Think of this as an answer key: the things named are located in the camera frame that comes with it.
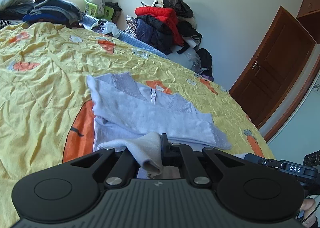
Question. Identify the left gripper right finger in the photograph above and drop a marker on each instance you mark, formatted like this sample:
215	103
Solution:
185	159

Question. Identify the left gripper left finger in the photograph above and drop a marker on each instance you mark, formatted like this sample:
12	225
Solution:
123	171

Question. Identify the lavender long sleeve top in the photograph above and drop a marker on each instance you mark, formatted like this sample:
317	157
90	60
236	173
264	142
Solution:
130	115

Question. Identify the red and dark clothes heap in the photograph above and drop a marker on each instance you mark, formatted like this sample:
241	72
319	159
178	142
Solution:
168	27

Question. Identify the pile of dark folded clothes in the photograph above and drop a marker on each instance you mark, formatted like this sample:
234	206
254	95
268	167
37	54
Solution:
55	11

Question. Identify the person's right hand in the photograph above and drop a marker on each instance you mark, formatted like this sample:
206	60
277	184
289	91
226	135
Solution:
307	209

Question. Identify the yellow cartoon print quilt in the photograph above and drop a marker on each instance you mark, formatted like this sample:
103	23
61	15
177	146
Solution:
46	107

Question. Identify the brown wooden door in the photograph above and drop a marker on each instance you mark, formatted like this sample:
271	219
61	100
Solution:
274	68

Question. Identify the green plastic stool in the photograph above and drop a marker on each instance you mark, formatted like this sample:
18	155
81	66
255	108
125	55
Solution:
94	10

